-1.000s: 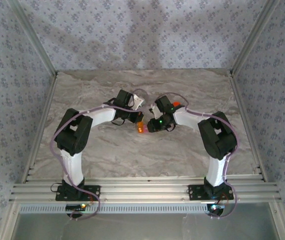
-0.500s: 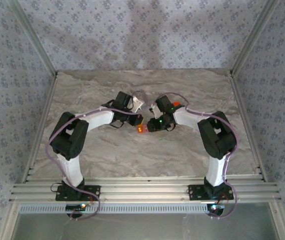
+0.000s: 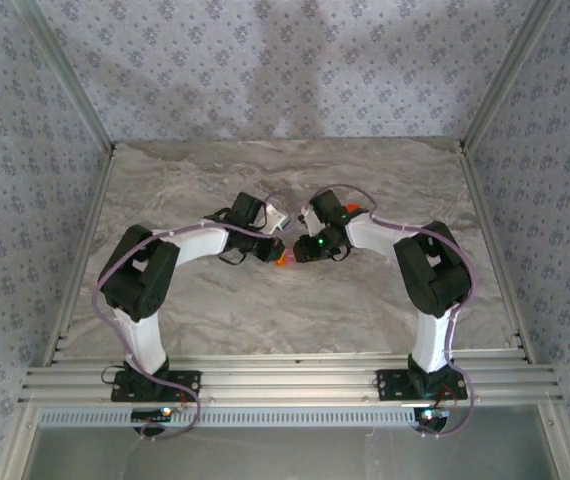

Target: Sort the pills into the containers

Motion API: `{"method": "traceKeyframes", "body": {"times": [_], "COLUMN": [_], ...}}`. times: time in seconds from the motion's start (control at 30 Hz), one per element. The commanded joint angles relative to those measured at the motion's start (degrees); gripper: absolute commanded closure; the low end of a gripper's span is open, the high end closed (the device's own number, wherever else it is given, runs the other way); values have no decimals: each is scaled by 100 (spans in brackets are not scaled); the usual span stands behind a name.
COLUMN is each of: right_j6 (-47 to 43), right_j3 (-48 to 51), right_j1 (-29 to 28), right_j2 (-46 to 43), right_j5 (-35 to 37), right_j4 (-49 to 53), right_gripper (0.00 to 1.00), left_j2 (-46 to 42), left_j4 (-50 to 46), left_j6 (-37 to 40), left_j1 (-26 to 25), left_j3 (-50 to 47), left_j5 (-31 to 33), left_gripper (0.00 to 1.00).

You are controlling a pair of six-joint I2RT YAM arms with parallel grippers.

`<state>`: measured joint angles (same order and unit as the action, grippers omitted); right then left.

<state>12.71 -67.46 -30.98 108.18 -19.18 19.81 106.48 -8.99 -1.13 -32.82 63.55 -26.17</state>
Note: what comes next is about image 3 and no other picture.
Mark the orange pill bottle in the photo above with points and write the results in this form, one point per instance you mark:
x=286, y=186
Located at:
x=352, y=207

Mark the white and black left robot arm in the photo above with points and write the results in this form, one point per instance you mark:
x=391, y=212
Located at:
x=140, y=340

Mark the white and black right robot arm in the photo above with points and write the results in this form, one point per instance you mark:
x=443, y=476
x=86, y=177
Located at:
x=432, y=340

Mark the pink translucent pill box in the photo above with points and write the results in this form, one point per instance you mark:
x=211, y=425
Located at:
x=290, y=259

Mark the small left circuit board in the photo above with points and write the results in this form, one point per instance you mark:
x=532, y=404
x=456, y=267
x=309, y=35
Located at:
x=152, y=413

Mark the small circuit board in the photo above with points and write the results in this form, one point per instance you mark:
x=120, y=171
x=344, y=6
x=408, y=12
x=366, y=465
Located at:
x=152, y=413
x=432, y=415

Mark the small right circuit board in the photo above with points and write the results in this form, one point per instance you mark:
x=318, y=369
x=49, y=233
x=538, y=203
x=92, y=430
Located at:
x=432, y=415

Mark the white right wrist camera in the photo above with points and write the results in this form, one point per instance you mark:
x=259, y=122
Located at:
x=309, y=220

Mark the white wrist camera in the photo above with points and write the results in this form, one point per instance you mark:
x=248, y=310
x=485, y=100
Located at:
x=309, y=220
x=277, y=215

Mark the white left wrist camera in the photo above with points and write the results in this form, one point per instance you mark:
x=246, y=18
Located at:
x=277, y=215

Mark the aluminium rail beam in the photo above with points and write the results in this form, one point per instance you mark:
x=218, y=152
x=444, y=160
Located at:
x=285, y=380

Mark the aluminium side rail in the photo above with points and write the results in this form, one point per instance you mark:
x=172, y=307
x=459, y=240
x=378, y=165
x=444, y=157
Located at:
x=480, y=200
x=96, y=200

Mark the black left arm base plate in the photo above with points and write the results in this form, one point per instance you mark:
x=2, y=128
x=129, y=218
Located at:
x=190, y=380

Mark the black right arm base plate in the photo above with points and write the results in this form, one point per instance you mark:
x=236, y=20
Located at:
x=390, y=385

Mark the aluminium corner post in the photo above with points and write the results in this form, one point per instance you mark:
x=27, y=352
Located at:
x=506, y=75
x=70, y=75

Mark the aluminium frame leg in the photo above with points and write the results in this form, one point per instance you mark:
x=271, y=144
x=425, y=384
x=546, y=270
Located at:
x=564, y=445
x=15, y=450

